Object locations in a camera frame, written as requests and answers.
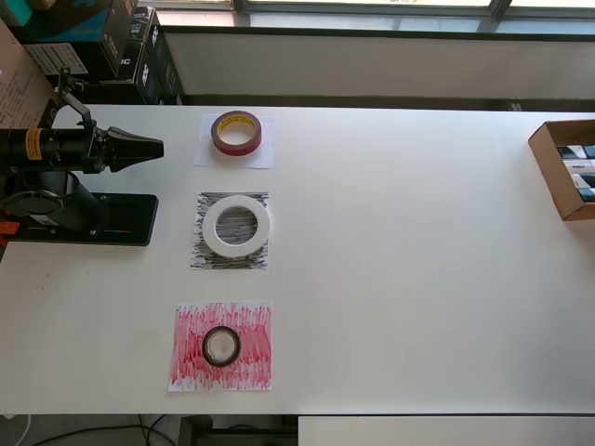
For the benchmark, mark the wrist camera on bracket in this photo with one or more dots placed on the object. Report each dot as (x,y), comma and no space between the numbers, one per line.
(65,86)

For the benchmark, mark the teal black printed box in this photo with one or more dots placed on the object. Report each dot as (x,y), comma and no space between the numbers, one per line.
(70,32)

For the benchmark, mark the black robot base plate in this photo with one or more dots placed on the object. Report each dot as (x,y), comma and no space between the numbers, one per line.
(130,218)

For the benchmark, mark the dark window frame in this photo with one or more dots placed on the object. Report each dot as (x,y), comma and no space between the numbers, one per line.
(499,11)

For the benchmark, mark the black scribbled paper sheet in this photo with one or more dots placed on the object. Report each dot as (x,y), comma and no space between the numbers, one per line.
(251,262)

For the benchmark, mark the white rectangular board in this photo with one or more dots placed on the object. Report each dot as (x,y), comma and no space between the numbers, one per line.
(418,432)

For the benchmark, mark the black tape roll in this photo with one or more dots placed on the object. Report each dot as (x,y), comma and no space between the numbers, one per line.
(221,365)

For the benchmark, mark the orange black table clamp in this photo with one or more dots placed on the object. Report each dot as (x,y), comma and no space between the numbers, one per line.
(9,228)

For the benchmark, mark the red tape roll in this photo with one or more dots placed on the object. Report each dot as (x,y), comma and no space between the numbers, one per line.
(234,149)

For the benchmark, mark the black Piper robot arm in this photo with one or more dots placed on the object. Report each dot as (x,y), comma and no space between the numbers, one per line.
(28,144)

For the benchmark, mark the large brown cardboard box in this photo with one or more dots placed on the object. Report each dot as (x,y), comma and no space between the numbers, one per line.
(18,93)

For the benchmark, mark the black box white label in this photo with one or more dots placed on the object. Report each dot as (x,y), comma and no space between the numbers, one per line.
(60,58)

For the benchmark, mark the open brown cardboard tray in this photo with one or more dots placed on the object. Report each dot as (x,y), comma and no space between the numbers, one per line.
(546,158)

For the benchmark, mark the plain white paper sheet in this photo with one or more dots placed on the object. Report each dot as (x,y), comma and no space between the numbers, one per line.
(204,158)

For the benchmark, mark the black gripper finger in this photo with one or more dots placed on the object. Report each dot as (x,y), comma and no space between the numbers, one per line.
(130,140)
(130,157)

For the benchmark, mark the white tape roll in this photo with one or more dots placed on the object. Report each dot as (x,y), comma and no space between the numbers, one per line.
(209,227)

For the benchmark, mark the black table leg frame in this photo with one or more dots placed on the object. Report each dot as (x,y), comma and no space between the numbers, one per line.
(195,432)

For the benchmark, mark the red scribbled paper sheet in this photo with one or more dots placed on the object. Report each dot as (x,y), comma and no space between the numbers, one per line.
(251,367)

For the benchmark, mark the black box white lettering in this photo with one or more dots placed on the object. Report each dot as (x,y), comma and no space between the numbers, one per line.
(144,90)
(167,69)

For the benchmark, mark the white carton black lettering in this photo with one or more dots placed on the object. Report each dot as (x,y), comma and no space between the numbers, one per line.
(578,167)

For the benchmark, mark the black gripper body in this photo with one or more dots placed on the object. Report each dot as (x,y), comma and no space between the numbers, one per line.
(95,148)

